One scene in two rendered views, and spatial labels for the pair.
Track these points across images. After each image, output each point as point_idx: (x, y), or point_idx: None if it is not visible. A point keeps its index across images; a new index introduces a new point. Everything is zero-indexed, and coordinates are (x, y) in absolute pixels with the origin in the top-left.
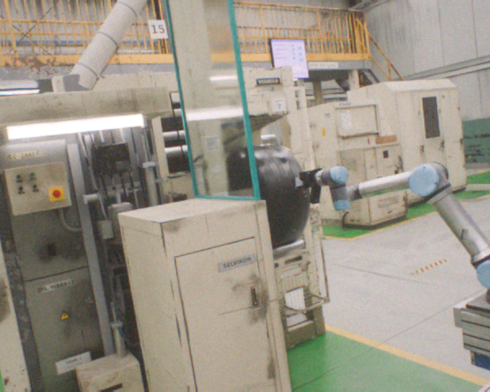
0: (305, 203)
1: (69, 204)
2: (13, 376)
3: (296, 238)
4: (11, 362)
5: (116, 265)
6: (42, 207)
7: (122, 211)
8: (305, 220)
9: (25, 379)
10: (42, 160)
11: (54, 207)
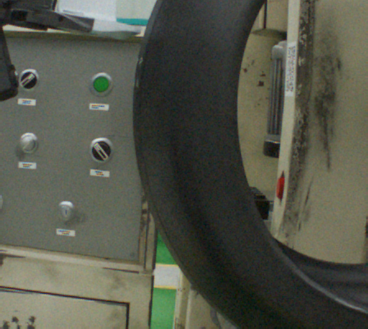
0: (133, 125)
1: (259, 26)
2: (177, 290)
3: (234, 326)
4: (179, 268)
5: (270, 191)
6: (253, 25)
7: (272, 57)
8: (163, 232)
9: (177, 304)
10: None
11: (255, 27)
